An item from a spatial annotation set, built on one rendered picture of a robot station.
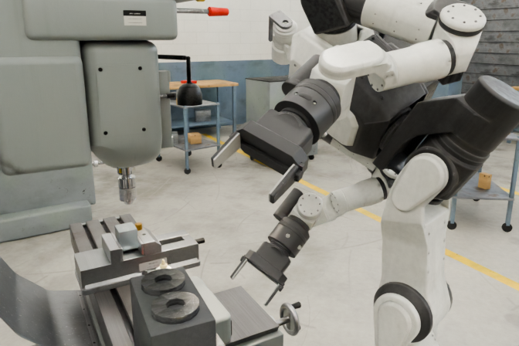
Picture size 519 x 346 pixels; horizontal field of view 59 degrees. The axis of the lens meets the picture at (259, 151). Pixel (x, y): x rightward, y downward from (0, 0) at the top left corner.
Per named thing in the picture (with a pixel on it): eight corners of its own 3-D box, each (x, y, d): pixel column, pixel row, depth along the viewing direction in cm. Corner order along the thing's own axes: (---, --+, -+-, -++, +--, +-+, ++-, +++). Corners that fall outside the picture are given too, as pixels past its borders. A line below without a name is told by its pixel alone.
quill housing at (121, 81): (148, 150, 136) (141, 39, 128) (170, 166, 119) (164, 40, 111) (80, 157, 127) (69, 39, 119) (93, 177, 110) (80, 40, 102)
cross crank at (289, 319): (290, 320, 173) (291, 293, 170) (308, 338, 163) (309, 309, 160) (253, 334, 165) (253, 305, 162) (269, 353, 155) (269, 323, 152)
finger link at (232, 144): (215, 171, 68) (241, 146, 72) (214, 157, 66) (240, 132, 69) (208, 166, 69) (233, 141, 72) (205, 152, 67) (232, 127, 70)
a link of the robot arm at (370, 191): (344, 218, 126) (407, 197, 129) (351, 205, 117) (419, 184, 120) (330, 184, 131) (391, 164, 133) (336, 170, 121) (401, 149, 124)
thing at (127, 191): (129, 203, 123) (127, 183, 121) (116, 200, 124) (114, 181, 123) (140, 197, 127) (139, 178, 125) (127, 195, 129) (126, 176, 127)
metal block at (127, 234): (133, 239, 139) (131, 222, 138) (138, 247, 134) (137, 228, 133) (116, 243, 137) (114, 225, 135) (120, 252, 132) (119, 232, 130)
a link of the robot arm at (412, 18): (474, 58, 93) (374, 22, 102) (500, 1, 83) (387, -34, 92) (454, 89, 87) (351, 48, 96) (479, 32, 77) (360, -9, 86)
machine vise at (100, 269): (184, 246, 154) (183, 216, 151) (201, 265, 141) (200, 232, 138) (74, 272, 137) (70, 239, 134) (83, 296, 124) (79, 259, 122)
